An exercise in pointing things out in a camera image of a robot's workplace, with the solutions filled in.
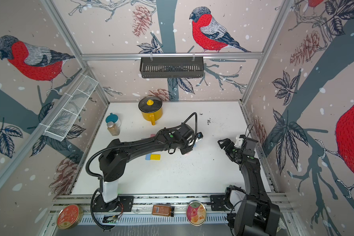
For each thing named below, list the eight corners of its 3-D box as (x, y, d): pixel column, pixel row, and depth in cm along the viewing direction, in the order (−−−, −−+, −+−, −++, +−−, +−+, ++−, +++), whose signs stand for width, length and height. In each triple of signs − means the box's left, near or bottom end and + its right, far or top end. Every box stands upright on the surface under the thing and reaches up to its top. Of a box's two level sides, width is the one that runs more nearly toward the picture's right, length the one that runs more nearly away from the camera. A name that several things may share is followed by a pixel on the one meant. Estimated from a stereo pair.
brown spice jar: (110, 135, 102) (105, 128, 95) (113, 129, 106) (107, 121, 98) (118, 135, 102) (113, 128, 95) (120, 129, 106) (116, 121, 98)
